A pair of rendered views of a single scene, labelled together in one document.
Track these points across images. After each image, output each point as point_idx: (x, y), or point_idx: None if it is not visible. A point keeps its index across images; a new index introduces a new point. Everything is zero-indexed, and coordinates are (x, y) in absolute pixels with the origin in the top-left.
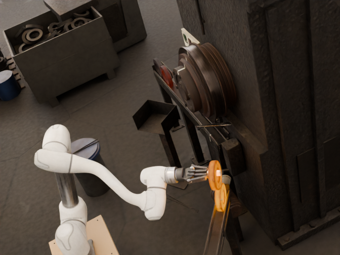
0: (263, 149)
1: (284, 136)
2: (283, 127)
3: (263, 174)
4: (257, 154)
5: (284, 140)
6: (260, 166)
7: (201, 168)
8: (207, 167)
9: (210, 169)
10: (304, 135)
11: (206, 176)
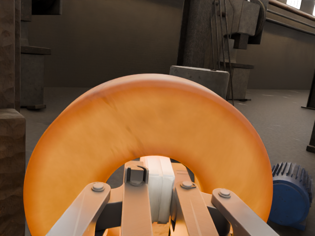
0: (1, 111)
1: (20, 55)
2: (20, 18)
3: (25, 220)
4: (14, 123)
5: (19, 74)
6: (17, 189)
7: (86, 232)
8: (100, 182)
9: (207, 89)
10: None
11: (208, 194)
